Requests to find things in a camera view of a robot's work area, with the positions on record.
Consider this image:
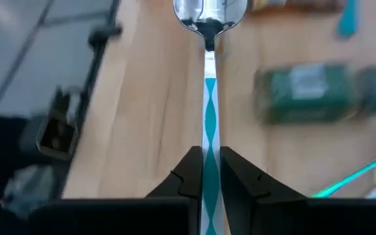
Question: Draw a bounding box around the black aluminium table frame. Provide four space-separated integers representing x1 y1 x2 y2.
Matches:
57 0 124 200

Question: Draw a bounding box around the Spanish saffron jar cork lid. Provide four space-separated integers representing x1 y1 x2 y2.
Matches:
246 0 345 13

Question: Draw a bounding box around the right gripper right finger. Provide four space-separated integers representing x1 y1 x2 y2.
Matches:
220 146 376 235

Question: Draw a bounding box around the green-lidded herb jar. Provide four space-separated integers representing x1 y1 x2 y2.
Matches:
253 62 376 125

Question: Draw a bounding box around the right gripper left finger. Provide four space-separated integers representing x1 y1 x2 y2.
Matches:
27 146 204 235

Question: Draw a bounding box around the iridescent spoon with green handle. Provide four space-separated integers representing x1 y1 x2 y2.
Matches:
309 146 376 199

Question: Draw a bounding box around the teal plastic spoon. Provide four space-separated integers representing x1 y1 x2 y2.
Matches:
336 0 361 39

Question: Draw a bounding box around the grey square metal bracket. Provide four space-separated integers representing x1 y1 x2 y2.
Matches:
35 86 80 161

